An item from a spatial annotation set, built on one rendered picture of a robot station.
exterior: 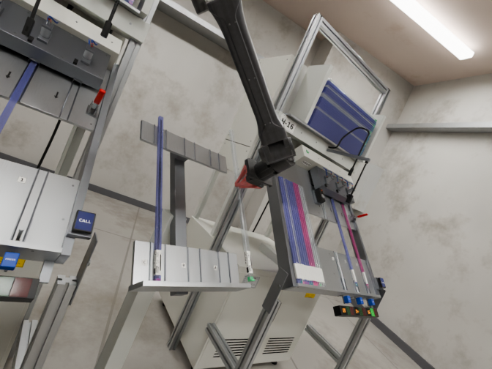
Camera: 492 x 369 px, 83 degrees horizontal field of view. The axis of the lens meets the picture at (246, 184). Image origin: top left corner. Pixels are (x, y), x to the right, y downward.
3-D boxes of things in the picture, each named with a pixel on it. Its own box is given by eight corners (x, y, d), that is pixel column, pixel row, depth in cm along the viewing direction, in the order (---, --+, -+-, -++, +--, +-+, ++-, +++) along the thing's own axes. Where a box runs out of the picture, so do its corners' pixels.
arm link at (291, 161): (289, 161, 73) (300, 165, 77) (282, 138, 75) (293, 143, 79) (269, 172, 76) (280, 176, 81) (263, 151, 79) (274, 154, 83)
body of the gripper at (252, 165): (242, 159, 81) (261, 148, 77) (265, 170, 88) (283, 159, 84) (245, 179, 78) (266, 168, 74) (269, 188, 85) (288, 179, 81)
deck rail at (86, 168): (63, 264, 66) (70, 255, 62) (53, 263, 64) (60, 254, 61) (113, 77, 105) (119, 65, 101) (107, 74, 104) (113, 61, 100)
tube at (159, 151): (158, 285, 66) (160, 283, 65) (153, 284, 65) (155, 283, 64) (161, 119, 89) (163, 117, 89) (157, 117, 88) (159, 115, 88)
